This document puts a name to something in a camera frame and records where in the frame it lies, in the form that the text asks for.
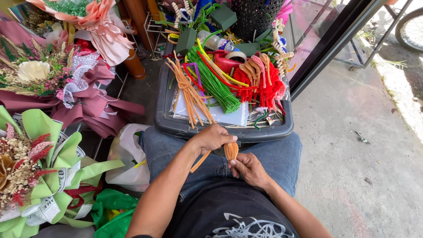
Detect person's left hand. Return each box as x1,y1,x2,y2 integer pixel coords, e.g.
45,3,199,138
193,124,238,156

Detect person's right hand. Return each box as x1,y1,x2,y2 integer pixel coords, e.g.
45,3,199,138
228,153,272,190

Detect orange pipe cleaner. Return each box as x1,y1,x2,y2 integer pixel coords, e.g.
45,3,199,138
190,142,239,173

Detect clear plastic bag with sheet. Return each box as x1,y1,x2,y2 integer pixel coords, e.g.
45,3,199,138
171,87,250,128

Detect person's blue jeans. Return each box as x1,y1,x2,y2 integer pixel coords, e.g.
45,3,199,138
139,126,303,202

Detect bundle of orange pipe cleaners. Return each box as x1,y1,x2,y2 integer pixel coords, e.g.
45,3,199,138
165,56,217,129

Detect person's black printed shirt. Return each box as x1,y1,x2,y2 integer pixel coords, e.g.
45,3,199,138
132,178,301,238

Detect hooked green pipe cleaner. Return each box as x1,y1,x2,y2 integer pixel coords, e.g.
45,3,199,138
253,110,268,131

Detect black plastic tray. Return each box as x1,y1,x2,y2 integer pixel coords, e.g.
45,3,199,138
154,41,295,143

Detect bundle of green pipe cleaners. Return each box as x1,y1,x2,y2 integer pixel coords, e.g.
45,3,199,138
186,46,242,114

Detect long red pipe cleaner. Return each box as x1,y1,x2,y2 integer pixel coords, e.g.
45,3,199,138
196,50,258,91

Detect purple pipe cleaner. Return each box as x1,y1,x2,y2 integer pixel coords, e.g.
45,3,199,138
191,62,206,98

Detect long yellow pipe cleaner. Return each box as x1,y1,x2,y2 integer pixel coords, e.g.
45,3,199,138
196,38,249,88

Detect red tape dispenser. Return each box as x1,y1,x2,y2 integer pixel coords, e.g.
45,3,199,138
212,50,248,75

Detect pile of red pipe cleaner flowers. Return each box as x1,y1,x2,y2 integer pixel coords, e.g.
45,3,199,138
232,62,287,112

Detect white plastic bag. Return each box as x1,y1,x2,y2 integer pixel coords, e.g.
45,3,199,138
105,124,152,193

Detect clear tape roll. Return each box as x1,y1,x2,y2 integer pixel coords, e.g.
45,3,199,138
225,50,247,63

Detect tan pipe cleaner petals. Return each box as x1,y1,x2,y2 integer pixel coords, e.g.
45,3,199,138
239,53,272,87

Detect clear plastic water bottle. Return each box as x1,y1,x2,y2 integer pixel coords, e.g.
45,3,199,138
197,30,236,52

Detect green floral foam block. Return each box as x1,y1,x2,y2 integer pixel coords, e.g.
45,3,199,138
175,28,198,56
235,42,262,57
210,3,238,31

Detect brown cardboard tubes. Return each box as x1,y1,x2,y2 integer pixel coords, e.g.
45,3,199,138
116,0,162,80

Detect dry leaf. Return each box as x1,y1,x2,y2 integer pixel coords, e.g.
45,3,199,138
355,131,371,145

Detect striped twisted pipe cleaners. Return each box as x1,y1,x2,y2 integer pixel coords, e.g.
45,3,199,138
270,18,295,78

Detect green plastic bag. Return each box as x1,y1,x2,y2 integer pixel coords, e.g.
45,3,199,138
91,189,139,238

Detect black mesh basket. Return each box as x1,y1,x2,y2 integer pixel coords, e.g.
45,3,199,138
230,0,287,42

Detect blue pipe cleaners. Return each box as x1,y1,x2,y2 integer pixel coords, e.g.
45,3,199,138
193,0,213,21

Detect bouquet in peach wrap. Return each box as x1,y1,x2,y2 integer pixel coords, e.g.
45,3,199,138
25,0,136,67

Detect bouquet in maroon wrap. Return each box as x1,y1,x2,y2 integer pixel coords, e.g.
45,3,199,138
0,20,146,139

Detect bouquet in green wrap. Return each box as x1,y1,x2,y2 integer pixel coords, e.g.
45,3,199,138
0,105,126,238

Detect bicycle wheel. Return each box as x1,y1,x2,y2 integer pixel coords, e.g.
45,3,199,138
395,7,423,53

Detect white wire rack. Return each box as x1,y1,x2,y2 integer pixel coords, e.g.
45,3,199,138
143,13,167,62

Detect black door frame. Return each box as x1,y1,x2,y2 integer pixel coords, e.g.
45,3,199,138
288,0,379,102

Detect metal trolley frame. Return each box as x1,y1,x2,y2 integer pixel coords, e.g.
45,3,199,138
333,0,414,72

